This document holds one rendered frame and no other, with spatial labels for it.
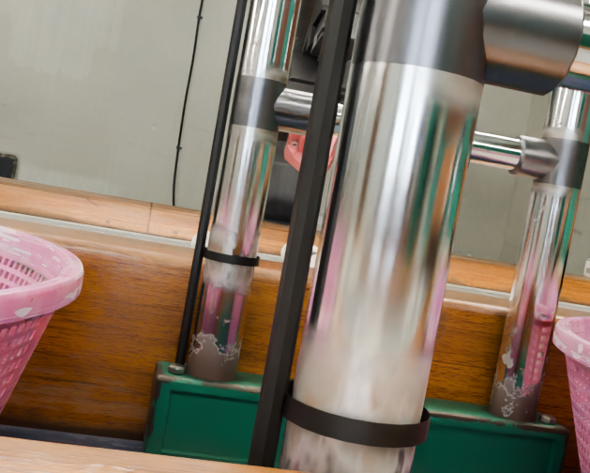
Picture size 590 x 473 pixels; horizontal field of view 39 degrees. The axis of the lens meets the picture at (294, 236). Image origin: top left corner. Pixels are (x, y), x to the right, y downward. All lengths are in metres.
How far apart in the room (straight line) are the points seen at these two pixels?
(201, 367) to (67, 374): 0.07
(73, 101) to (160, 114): 0.26
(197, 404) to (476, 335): 0.15
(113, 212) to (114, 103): 1.90
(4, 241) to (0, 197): 0.43
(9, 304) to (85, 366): 0.20
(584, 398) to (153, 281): 0.20
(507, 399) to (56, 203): 0.47
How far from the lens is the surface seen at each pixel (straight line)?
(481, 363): 0.44
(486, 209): 2.99
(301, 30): 0.83
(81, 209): 0.77
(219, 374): 0.38
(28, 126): 2.66
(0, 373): 0.24
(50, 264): 0.31
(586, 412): 0.34
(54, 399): 0.41
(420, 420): 0.16
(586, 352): 0.31
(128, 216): 0.77
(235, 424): 0.39
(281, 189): 1.05
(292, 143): 0.78
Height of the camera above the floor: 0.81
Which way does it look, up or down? 3 degrees down
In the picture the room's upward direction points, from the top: 10 degrees clockwise
